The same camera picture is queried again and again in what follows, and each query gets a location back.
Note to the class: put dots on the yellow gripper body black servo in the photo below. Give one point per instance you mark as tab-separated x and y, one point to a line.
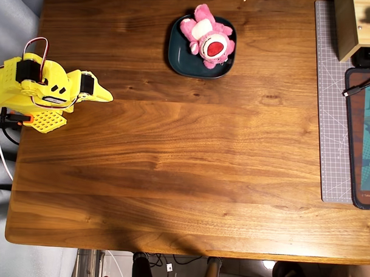
87	84

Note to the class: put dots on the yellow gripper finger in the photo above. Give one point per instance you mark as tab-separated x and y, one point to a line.
101	90
97	97

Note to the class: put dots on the pink strawberry bear plush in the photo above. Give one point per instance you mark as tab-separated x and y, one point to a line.
211	42

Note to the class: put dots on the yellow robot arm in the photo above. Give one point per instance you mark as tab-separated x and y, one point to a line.
7	89

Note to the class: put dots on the yellow perforated robot base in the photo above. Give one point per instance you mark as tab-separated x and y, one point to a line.
47	121

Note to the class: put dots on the dark green square bin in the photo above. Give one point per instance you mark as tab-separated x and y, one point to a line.
184	62

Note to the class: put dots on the black orange table clamp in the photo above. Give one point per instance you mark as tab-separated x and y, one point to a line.
14	118

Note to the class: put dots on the black table leg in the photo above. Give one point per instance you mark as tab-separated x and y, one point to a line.
142	269

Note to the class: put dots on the small white plug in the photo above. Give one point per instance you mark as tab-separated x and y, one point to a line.
169	267

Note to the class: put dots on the grey cutting mat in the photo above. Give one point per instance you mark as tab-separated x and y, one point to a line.
333	119

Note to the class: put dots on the light wooden box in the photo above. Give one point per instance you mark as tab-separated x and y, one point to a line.
347	25

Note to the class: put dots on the dark chair seat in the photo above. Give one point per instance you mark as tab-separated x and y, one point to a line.
289	276

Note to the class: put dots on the dark printed mouse pad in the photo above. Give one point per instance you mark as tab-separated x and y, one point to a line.
362	144

